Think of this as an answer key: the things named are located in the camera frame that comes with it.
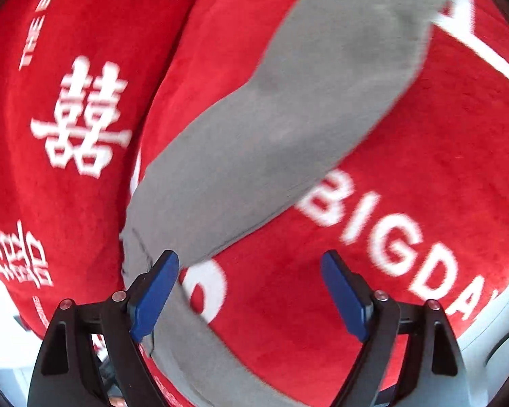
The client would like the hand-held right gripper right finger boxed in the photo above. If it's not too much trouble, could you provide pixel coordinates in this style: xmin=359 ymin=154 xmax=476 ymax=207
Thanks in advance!
xmin=321 ymin=250 xmax=471 ymax=407

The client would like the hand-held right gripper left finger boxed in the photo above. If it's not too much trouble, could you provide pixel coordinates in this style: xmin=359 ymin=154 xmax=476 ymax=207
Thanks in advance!
xmin=26 ymin=250 xmax=180 ymax=407

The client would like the grey fleece garment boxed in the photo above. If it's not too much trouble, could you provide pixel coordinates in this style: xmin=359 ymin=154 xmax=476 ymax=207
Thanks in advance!
xmin=119 ymin=0 xmax=461 ymax=407

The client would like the red printed blanket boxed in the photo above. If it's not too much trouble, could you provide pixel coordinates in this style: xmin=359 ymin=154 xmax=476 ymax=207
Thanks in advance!
xmin=0 ymin=0 xmax=509 ymax=407

